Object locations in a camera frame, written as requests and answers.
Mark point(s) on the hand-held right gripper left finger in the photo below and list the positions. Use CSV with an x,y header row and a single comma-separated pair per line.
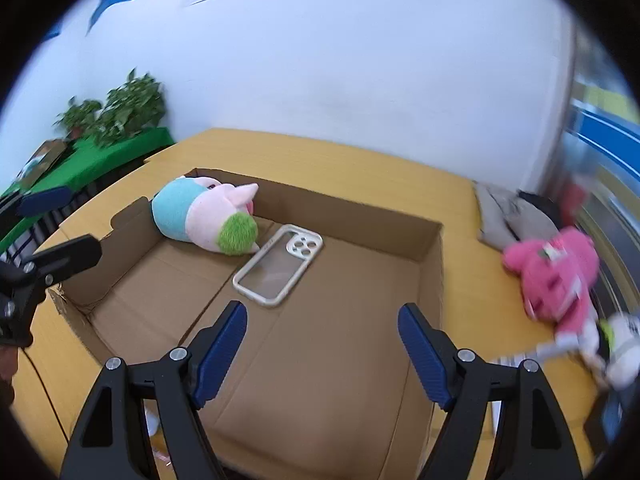
x,y
220,355

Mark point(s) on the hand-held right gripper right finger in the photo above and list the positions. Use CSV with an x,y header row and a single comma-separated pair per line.
x,y
422,355

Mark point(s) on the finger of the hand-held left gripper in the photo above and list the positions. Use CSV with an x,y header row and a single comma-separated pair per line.
x,y
45,200
70,257

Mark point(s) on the brown cardboard box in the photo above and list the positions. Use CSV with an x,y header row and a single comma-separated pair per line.
x,y
300,360

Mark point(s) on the clear white phone case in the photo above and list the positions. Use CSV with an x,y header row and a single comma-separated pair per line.
x,y
300,245

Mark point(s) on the blue and pink pig plush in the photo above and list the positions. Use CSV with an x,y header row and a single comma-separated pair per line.
x,y
205,215

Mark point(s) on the brown framed picture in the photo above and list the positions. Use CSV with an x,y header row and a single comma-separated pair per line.
x,y
42,160

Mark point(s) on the green tablecloth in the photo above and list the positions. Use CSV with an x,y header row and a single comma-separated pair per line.
x,y
110,152

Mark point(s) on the small green potted plant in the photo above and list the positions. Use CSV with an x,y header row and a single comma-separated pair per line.
x,y
80,115

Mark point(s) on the large green potted plant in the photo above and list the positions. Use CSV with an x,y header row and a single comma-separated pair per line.
x,y
132,110

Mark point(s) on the pink plush toy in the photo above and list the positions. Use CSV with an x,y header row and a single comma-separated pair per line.
x,y
555,275

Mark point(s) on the grey cloth pouch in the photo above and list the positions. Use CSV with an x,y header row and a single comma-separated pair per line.
x,y
502,215

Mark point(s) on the black box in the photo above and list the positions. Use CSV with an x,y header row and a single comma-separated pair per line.
x,y
605,420

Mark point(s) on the white and green plush toy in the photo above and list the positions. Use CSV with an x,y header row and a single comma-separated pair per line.
x,y
625,360

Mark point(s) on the glass door with blue stripe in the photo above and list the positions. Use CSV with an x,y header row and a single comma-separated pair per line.
x,y
605,130

